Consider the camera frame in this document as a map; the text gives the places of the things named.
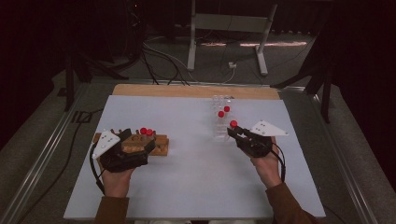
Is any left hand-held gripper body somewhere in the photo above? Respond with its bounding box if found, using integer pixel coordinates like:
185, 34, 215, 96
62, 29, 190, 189
92, 128, 151, 174

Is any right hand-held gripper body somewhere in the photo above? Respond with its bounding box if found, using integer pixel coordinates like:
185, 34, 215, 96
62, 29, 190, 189
232, 119, 290, 159

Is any wooden test tube rack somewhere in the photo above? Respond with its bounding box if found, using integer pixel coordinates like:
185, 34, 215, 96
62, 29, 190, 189
92, 128, 170, 157

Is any clear plastic test tube rack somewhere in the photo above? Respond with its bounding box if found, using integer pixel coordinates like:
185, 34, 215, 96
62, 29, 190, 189
211, 94, 238, 142

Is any person's left hand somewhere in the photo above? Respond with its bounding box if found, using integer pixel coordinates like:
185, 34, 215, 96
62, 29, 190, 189
100, 165, 136, 199

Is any person's right hand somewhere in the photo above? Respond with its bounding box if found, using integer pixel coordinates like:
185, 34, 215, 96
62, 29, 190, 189
248, 136, 283, 189

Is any white board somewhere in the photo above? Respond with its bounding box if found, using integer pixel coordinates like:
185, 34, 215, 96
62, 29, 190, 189
64, 94, 327, 220

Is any black tripod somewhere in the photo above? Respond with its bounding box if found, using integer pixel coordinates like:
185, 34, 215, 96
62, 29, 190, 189
64, 46, 130, 112
270, 31, 334, 124

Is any grey metal stand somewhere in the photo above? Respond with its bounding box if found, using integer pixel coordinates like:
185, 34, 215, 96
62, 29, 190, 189
186, 0, 278, 77

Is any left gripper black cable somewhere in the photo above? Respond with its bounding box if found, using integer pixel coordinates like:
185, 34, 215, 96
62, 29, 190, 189
89, 141, 106, 196

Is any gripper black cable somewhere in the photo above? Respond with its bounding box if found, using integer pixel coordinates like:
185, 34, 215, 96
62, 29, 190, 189
268, 142, 287, 183
89, 141, 106, 196

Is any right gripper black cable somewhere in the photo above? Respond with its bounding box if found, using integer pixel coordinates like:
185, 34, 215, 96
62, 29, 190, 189
268, 142, 287, 183

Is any black floor cable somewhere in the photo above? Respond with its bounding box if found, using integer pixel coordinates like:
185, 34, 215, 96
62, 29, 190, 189
15, 107, 105, 224

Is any white cable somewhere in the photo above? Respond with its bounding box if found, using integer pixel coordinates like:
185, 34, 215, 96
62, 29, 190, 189
221, 67, 235, 85

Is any aluminium floor rail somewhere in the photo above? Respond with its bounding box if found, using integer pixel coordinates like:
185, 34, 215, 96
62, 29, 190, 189
311, 92, 378, 224
0, 82, 92, 224

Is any black cable bundle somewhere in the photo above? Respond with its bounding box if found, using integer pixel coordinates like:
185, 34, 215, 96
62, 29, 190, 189
140, 41, 200, 87

